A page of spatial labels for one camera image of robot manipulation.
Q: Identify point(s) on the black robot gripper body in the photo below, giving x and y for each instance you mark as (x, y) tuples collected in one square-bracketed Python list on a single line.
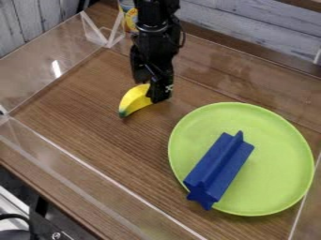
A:
[(156, 42)]

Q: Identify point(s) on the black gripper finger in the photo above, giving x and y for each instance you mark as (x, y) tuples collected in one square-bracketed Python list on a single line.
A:
[(139, 69), (160, 84)]

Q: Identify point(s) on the yellow toy banana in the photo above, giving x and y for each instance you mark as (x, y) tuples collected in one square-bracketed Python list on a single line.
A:
[(134, 100)]

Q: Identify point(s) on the green round plate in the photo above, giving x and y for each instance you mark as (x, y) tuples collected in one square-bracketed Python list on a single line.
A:
[(275, 175)]

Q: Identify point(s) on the yellow blue labelled can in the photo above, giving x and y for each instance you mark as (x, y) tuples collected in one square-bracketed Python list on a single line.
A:
[(130, 13)]

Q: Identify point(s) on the blue star-shaped block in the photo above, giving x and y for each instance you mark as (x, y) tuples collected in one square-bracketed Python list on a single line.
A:
[(211, 175)]

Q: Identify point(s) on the clear acrylic corner bracket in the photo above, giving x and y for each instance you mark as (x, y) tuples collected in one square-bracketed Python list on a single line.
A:
[(103, 36)]

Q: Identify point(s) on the clear acrylic front wall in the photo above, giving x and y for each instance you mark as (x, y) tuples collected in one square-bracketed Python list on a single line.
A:
[(104, 206)]

